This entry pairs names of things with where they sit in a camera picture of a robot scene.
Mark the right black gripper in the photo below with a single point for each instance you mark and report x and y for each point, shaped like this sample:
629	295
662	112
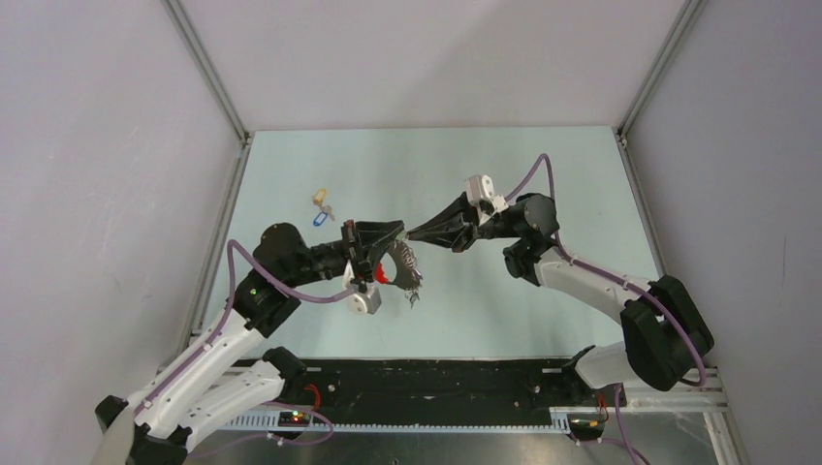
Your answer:
447	224

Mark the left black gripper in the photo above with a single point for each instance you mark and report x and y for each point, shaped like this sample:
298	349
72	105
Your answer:
372	235

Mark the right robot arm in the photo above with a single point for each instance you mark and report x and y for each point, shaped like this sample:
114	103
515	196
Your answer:
664	338

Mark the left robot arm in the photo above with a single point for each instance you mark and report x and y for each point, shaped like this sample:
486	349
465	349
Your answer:
163	422

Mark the key with yellow tag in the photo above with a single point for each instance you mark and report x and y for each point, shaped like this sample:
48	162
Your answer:
319	197

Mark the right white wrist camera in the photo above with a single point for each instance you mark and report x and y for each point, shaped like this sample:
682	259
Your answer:
482	197

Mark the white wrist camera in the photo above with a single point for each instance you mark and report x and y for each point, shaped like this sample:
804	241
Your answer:
358	302
482	197

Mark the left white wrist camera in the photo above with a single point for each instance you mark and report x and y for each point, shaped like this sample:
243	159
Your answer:
358	302

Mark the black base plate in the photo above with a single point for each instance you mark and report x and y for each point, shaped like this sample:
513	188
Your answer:
438	391

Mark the grey slotted cable duct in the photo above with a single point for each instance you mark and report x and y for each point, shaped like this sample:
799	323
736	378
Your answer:
270	421

